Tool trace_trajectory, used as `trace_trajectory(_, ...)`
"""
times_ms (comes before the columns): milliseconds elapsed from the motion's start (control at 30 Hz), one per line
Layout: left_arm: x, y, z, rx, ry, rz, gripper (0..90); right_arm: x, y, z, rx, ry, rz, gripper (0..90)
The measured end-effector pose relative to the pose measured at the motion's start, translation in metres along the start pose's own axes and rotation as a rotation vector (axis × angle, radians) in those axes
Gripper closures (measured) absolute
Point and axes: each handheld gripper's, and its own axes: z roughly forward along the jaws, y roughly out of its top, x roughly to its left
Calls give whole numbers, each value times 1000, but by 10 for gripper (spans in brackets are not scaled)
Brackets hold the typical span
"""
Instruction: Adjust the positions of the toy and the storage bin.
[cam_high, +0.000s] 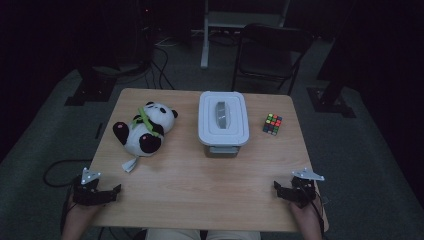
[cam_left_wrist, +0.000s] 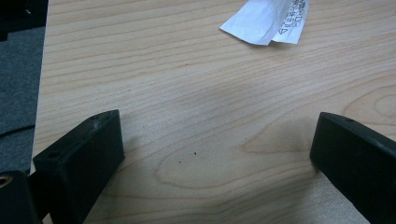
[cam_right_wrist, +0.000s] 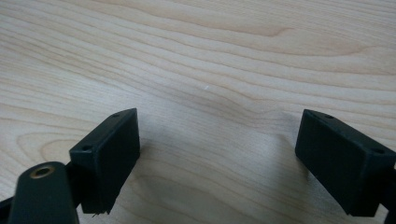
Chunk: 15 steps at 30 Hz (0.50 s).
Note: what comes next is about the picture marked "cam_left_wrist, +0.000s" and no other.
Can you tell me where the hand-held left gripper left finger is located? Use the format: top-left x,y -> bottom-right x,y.
32,109 -> 126,224

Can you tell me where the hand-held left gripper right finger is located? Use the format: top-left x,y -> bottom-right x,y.
309,111 -> 396,224

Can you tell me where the panda plush toy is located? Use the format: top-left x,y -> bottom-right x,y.
219,0 -> 310,47

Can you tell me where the black stand base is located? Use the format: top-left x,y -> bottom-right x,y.
0,0 -> 50,42

